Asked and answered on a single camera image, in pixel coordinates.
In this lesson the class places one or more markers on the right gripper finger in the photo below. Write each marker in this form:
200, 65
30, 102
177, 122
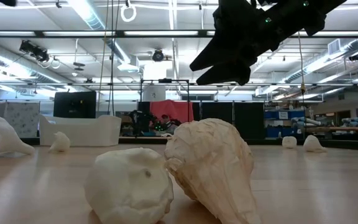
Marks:
210, 56
228, 74

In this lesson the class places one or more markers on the small white garlic bulb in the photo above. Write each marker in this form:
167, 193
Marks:
289, 142

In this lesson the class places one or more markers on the white paper wad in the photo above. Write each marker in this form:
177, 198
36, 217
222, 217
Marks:
313, 144

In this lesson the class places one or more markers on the round white garlic bulb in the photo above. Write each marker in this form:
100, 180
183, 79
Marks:
129, 186

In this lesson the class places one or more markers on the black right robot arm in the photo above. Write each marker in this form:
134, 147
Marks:
315, 15

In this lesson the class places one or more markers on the black background robot arm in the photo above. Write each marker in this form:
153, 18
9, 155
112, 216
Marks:
141, 121

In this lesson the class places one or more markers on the black panel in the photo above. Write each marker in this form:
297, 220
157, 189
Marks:
250, 121
216, 109

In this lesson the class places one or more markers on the round black ceiling fixture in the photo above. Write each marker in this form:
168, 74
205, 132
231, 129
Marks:
158, 55

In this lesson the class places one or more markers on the red cloth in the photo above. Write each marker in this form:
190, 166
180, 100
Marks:
172, 107

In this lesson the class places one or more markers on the blue storage bins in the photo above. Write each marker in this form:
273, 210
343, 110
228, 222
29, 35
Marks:
272, 132

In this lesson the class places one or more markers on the person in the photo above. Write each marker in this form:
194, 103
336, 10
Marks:
169, 123

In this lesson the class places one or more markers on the ceiling air vent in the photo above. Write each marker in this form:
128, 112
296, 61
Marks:
334, 46

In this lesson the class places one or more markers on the black ceiling speaker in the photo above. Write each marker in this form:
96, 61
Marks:
356, 57

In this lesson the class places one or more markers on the wooden workbench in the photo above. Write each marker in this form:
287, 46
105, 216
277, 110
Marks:
353, 128

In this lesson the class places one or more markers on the white plastic basket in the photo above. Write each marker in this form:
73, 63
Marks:
89, 132

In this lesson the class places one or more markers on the black monitor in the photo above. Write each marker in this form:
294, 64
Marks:
75, 104

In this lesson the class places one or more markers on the white patterned partition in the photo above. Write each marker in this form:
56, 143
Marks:
23, 118

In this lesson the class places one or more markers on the thin black frame bar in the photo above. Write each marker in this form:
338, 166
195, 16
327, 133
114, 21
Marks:
275, 84

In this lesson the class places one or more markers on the black stand frame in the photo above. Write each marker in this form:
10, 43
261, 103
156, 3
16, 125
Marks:
165, 80

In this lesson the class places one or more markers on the black ceiling-mounted camera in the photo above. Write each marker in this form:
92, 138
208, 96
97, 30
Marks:
34, 51

